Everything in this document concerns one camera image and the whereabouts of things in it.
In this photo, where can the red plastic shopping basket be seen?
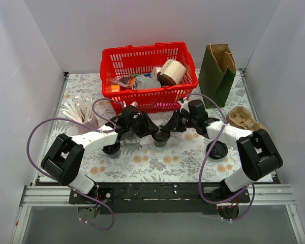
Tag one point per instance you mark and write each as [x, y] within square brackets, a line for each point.
[120, 66]

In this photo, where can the brown cardboard cup carrier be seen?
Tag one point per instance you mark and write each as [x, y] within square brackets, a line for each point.
[240, 117]

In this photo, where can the floral table mat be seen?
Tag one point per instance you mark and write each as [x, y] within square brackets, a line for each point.
[140, 160]

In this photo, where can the grey plastic pouch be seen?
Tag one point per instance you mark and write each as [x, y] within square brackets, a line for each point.
[143, 82]

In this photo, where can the beige and brown roll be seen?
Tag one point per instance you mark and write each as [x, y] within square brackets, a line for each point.
[171, 73]

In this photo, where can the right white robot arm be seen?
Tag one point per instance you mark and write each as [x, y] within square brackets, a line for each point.
[257, 152]

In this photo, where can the stack of black lids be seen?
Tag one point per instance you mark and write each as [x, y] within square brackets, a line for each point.
[218, 151]

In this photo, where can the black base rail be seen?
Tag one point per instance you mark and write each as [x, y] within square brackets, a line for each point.
[154, 197]

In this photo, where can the pink small roll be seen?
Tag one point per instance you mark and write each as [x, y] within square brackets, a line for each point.
[155, 71]

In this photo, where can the aluminium frame rail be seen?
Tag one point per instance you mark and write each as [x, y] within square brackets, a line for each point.
[59, 196]

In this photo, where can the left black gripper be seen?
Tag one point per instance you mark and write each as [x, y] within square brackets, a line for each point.
[144, 123]

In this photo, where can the black cup lid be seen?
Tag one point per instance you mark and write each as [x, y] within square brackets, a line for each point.
[161, 136]

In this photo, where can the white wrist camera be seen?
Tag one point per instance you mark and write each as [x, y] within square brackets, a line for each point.
[135, 104]
[183, 102]

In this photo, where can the pink cup of straws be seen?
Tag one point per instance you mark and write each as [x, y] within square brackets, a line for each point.
[80, 110]

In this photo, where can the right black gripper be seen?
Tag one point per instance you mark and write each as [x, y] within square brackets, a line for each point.
[176, 123]

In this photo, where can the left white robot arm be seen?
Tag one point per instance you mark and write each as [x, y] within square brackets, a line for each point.
[63, 159]

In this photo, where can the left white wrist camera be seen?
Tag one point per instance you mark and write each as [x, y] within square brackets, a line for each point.
[135, 104]

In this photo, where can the orange small box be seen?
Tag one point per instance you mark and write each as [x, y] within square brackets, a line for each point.
[115, 88]

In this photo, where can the green paper bag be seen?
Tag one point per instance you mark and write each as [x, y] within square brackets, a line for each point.
[217, 74]

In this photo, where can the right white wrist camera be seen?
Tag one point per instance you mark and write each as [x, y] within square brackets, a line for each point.
[183, 102]

